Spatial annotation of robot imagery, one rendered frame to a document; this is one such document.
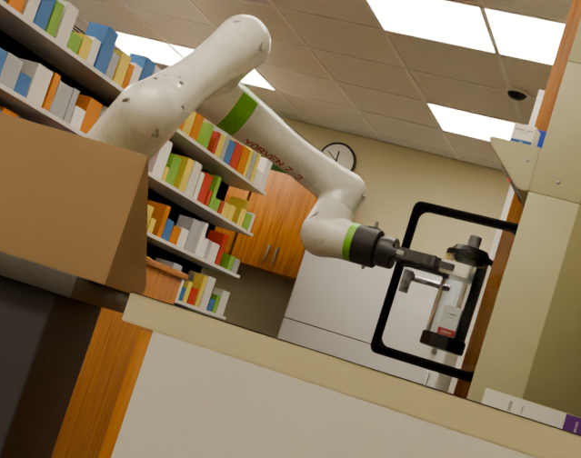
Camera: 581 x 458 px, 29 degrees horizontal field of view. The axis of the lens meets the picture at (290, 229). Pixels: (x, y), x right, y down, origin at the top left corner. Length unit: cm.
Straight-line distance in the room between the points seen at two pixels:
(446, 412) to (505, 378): 105
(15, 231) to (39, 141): 17
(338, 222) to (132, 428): 125
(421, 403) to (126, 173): 87
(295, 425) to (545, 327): 109
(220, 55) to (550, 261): 82
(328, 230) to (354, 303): 494
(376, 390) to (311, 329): 623
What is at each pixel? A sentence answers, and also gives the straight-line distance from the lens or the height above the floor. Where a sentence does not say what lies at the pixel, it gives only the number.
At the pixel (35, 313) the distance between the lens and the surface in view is 207.
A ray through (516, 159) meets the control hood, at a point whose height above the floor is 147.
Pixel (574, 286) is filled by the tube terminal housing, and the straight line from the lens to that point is 243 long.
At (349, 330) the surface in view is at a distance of 752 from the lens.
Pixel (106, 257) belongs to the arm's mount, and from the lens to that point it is 201.
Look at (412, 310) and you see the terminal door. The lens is 278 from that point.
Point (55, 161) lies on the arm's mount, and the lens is 208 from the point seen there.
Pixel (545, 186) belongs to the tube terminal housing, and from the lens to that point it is 244.
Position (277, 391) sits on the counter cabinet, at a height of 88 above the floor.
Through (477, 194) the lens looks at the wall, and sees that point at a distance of 822.
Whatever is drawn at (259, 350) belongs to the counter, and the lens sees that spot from 141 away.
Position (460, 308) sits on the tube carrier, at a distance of 252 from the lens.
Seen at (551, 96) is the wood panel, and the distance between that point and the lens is 289.
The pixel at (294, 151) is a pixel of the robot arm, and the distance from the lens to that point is 264.
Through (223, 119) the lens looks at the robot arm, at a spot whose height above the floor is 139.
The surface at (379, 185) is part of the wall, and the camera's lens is 837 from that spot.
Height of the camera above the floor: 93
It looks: 6 degrees up
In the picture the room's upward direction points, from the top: 18 degrees clockwise
